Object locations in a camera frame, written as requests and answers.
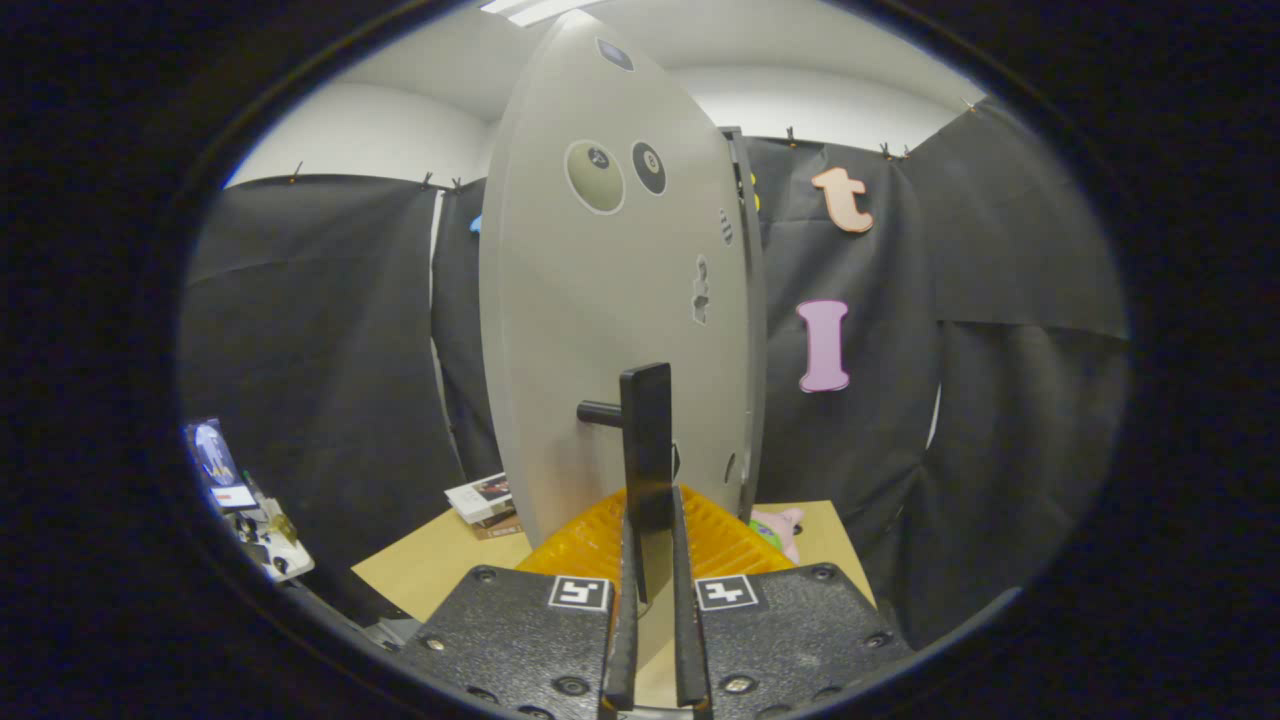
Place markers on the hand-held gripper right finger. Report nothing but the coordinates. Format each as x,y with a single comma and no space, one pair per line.
688,650

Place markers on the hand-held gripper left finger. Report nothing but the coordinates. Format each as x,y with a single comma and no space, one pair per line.
622,650

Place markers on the grey shoe cabinet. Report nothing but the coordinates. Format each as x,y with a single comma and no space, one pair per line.
758,300

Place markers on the pink and green plush toy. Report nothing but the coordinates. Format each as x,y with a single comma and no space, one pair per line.
785,525

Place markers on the brown book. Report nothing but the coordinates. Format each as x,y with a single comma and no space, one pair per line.
500,527

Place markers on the black backdrop cloth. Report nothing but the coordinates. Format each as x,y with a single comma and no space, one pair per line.
320,350

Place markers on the tablet screen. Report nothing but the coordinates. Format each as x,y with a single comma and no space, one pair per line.
212,455

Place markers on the long ceiling light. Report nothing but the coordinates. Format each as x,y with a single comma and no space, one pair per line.
540,8

